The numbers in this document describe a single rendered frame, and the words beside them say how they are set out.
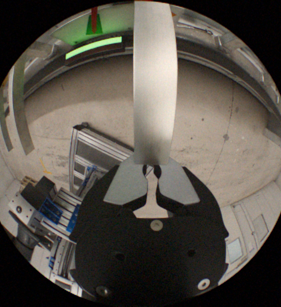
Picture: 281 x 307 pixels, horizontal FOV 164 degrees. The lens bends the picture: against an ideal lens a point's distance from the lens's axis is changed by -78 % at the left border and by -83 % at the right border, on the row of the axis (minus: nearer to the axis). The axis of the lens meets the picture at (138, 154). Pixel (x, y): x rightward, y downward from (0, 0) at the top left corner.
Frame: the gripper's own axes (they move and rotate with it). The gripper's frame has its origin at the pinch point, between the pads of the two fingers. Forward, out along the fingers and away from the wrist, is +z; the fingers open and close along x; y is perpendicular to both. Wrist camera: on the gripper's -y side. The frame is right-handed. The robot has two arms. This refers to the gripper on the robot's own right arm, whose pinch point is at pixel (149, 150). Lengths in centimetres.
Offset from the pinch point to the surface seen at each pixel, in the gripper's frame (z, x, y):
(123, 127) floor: 83, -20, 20
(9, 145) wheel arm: -1.1, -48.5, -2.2
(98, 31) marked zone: 9.6, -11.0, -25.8
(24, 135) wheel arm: -1.9, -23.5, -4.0
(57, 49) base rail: 11.9, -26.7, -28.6
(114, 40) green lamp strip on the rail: 11.9, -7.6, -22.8
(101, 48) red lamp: 11.9, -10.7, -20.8
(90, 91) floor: 82, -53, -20
